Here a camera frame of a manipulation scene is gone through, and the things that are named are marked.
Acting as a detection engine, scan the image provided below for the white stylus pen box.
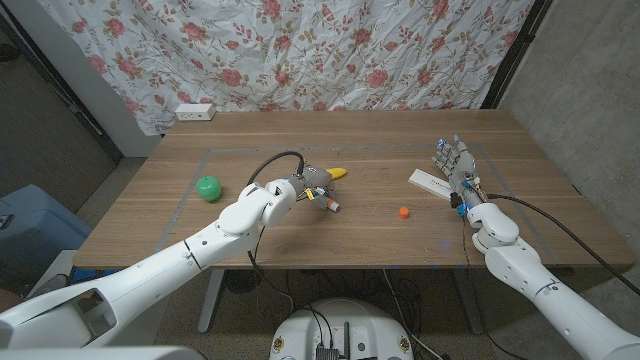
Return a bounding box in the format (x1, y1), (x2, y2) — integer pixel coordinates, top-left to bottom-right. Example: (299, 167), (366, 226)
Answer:
(408, 168), (459, 201)

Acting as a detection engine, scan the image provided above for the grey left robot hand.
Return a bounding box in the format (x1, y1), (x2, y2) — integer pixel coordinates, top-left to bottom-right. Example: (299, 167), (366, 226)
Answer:
(291, 164), (342, 214)

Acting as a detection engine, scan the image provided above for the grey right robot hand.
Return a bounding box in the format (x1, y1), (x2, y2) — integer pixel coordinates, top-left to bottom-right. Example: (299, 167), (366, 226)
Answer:
(431, 133), (487, 204)

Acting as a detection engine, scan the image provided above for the blue plastic bin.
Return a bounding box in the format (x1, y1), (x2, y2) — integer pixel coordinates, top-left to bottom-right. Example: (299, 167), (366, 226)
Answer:
(0, 183), (94, 284)

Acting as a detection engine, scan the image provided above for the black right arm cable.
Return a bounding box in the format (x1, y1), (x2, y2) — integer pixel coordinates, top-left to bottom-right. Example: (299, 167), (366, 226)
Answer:
(487, 193), (640, 296)

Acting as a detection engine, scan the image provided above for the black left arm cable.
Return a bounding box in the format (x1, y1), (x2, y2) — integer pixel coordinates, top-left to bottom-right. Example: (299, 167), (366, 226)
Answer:
(246, 150), (306, 187)

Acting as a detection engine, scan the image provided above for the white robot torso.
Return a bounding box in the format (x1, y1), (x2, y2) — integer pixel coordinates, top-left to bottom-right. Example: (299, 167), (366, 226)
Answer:
(268, 298), (415, 360)

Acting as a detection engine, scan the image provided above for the black backdrop stand pole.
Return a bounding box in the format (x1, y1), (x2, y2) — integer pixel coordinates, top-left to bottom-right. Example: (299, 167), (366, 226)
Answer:
(0, 12), (125, 164)
(480, 0), (554, 110)

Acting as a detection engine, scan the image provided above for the floral backdrop cloth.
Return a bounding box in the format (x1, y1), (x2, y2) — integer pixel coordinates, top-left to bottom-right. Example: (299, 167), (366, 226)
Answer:
(37, 0), (536, 136)

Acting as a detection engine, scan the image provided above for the white power strip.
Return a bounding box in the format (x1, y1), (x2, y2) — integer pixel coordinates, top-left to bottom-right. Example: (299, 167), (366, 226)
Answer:
(174, 103), (217, 122)

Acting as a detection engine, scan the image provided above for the green ball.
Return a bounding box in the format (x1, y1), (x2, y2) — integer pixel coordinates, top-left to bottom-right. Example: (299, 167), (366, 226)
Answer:
(194, 174), (223, 203)

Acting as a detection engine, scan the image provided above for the white wall column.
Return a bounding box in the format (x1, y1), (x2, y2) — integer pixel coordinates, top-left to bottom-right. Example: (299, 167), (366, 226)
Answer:
(2, 0), (162, 159)

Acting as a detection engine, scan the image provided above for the grey metal table leg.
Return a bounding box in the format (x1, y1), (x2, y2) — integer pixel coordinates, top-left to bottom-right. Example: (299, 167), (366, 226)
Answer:
(452, 269), (486, 335)
(197, 269), (226, 335)

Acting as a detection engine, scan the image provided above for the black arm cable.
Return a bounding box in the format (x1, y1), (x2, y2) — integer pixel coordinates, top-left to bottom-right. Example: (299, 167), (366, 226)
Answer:
(246, 150), (306, 187)
(487, 193), (640, 296)

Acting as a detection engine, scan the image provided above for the orange and white glue stick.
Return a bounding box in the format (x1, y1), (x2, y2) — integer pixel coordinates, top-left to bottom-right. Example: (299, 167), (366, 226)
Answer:
(305, 187), (342, 214)

